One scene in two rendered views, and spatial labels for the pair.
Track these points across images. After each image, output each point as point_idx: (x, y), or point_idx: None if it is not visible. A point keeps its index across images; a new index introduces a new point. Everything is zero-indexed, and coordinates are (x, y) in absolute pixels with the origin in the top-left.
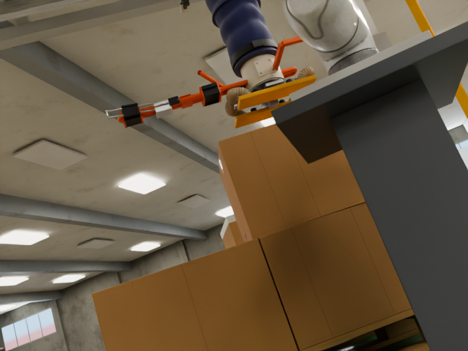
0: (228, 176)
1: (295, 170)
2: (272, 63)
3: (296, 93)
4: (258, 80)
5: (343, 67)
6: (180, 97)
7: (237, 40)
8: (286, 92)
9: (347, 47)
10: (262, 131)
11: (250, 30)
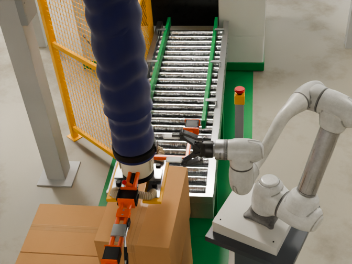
0: (161, 262)
1: (179, 237)
2: None
3: (278, 247)
4: (149, 173)
5: (274, 218)
6: (127, 217)
7: (146, 145)
8: None
9: None
10: (175, 223)
11: (153, 135)
